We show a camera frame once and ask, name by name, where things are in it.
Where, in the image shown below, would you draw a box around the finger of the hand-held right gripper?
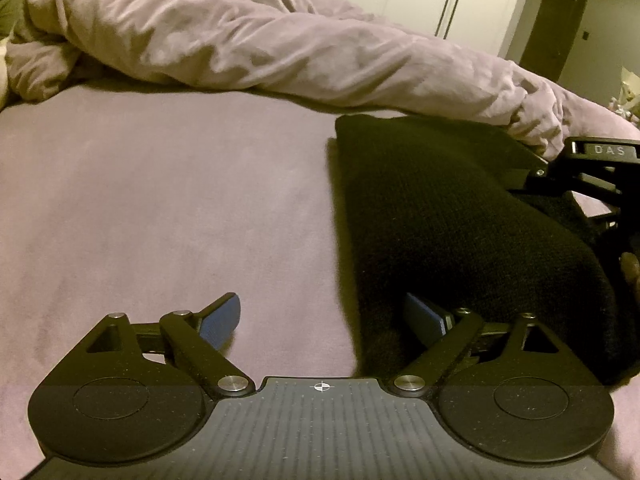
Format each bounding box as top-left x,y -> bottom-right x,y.
504,152 -> 551,193

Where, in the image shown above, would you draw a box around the purple crumpled duvet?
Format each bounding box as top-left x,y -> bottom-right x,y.
5,0 -> 640,161

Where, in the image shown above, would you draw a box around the purple fleece bed sheet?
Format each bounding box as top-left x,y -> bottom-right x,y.
0,83 -> 640,466

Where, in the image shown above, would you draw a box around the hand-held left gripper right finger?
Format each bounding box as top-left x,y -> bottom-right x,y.
391,292 -> 565,401

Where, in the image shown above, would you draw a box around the pale cluttered objects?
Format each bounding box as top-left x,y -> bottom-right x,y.
607,64 -> 640,127

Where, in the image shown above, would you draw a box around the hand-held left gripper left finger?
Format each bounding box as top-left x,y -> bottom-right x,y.
82,291 -> 257,401

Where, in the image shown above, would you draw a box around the person's right hand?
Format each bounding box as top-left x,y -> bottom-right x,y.
619,252 -> 640,293

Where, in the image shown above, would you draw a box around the black knit garment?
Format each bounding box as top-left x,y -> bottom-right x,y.
334,114 -> 640,387

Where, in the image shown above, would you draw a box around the dark room door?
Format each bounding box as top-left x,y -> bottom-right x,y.
519,0 -> 640,87

